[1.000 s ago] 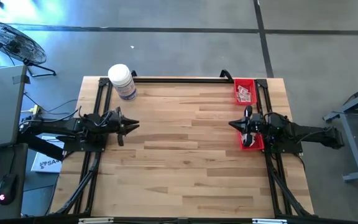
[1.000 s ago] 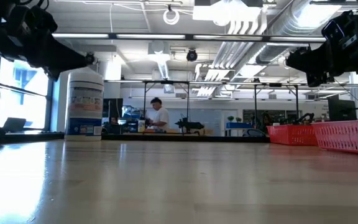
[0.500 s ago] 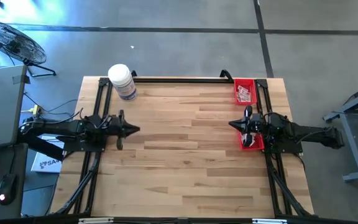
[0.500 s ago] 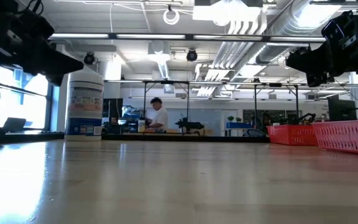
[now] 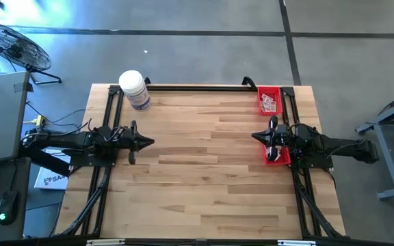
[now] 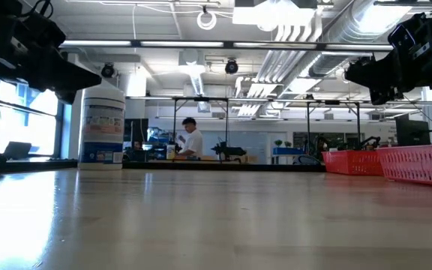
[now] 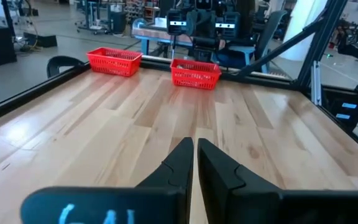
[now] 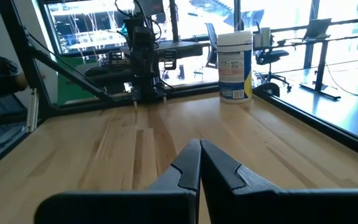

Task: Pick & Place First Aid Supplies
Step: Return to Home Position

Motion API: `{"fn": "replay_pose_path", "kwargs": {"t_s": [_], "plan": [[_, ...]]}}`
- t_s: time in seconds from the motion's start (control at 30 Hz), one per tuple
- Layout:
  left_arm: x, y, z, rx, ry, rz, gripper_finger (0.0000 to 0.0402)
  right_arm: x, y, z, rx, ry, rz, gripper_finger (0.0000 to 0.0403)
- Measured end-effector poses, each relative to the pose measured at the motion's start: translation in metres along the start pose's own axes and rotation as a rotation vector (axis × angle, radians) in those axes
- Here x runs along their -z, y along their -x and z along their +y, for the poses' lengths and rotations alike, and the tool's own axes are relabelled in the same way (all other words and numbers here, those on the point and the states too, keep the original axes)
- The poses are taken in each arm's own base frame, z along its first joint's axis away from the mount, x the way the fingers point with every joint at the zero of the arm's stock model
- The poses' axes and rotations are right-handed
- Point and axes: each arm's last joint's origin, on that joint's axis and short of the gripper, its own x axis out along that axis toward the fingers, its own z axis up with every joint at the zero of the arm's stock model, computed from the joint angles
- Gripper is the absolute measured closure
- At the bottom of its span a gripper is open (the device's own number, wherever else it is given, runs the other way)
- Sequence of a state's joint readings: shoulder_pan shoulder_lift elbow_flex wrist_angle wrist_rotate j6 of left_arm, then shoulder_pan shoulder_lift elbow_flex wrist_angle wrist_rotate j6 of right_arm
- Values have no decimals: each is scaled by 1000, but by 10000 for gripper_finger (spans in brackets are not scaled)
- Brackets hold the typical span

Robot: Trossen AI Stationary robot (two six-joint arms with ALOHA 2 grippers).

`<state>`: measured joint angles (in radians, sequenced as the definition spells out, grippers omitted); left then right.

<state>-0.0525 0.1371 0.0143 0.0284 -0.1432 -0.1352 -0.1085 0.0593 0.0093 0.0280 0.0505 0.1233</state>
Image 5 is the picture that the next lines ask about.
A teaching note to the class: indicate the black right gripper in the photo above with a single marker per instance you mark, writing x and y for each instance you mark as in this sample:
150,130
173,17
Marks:
273,150

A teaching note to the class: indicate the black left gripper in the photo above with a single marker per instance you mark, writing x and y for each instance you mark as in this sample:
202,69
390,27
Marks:
133,143

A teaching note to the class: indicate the white packet black print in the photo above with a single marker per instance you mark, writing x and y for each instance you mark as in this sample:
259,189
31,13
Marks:
278,156

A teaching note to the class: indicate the white packet red print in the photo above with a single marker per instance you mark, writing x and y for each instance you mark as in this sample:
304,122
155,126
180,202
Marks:
263,106
267,99
271,106

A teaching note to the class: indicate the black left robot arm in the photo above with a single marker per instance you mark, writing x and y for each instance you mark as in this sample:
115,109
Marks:
70,140

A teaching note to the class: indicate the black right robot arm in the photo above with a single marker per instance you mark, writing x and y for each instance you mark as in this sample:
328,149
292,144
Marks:
337,147

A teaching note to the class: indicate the red plastic basket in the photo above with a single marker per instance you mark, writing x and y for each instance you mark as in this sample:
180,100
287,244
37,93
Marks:
262,100
284,157

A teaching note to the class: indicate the white wipes canister blue label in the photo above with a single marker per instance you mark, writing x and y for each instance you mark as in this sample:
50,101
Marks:
133,89

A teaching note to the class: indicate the black clamp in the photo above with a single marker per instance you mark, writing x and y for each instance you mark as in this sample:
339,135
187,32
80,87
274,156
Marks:
147,81
249,79

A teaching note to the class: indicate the white printed cardboard box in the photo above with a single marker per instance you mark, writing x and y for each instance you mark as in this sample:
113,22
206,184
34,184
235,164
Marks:
51,179

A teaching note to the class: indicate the yellow power strip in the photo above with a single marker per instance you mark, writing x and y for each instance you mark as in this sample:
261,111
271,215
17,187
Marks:
39,120

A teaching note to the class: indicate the dark desk top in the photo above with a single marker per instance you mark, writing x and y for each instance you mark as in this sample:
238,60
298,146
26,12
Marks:
15,177

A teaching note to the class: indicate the black computer mouse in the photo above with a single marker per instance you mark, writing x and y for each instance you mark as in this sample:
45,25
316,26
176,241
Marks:
7,206

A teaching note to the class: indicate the black floor fan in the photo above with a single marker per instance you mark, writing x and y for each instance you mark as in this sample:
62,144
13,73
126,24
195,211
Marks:
12,46

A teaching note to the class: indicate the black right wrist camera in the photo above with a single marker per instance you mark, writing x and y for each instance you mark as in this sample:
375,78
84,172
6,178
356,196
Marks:
283,135

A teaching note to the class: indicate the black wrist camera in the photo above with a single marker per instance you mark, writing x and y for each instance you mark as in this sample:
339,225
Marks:
283,135
121,134

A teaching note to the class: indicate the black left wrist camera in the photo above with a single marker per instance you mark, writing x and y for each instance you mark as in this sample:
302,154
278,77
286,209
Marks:
121,134

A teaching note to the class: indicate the silver metal bracket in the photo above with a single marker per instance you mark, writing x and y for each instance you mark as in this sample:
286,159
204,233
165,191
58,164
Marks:
296,243
104,242

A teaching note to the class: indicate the blue-grey steel frame table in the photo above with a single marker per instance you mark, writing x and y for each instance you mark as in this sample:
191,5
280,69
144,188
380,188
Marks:
389,160

